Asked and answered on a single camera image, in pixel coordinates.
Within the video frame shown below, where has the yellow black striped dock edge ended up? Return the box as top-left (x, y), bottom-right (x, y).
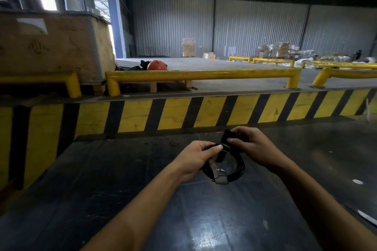
top-left (0, 87), bottom-right (377, 191)

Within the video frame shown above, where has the blue steel column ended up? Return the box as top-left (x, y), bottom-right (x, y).
top-left (104, 0), bottom-right (127, 59)

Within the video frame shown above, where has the black cable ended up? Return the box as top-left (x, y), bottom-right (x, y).
top-left (201, 143), bottom-right (246, 184)

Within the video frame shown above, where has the person's left forearm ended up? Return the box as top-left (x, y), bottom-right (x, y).
top-left (80, 162), bottom-right (189, 251)

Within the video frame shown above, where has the long yellow guard rail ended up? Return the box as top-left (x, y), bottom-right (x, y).
top-left (105, 67), bottom-right (302, 97)

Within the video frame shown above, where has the orange hard hat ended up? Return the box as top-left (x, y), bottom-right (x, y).
top-left (147, 60), bottom-right (168, 71)

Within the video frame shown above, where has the black cable strap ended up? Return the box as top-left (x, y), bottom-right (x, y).
top-left (220, 129), bottom-right (248, 144)

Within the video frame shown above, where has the grey strap tab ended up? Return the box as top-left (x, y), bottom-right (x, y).
top-left (214, 168), bottom-right (229, 185)

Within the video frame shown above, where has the pile of plastic bags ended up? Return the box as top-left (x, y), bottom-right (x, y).
top-left (317, 52), bottom-right (377, 65)

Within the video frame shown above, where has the white plastic strip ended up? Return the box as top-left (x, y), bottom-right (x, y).
top-left (356, 209), bottom-right (377, 227)

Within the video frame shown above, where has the black cloth bundle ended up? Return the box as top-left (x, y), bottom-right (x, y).
top-left (115, 60), bottom-right (152, 71)

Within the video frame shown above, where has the person's right hand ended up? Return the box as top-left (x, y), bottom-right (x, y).
top-left (226, 126), bottom-right (285, 172)

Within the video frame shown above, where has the person's left hand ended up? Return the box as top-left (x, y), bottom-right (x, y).
top-left (173, 140), bottom-right (224, 184)

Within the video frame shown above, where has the wrapped pallet of goods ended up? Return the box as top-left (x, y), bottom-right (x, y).
top-left (182, 38), bottom-right (196, 58)

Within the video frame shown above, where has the short yellow guard rail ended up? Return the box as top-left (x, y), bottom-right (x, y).
top-left (0, 72), bottom-right (82, 98)

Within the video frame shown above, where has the wooden pallet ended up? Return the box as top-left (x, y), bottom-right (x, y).
top-left (80, 80), bottom-right (198, 96)

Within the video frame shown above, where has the pile of wrapped goods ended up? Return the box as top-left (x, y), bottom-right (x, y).
top-left (257, 42), bottom-right (316, 61)

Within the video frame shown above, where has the person's right forearm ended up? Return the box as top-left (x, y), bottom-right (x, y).
top-left (264, 157), bottom-right (377, 251)

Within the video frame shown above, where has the large plywood crate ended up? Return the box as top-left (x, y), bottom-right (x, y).
top-left (0, 10), bottom-right (116, 83)

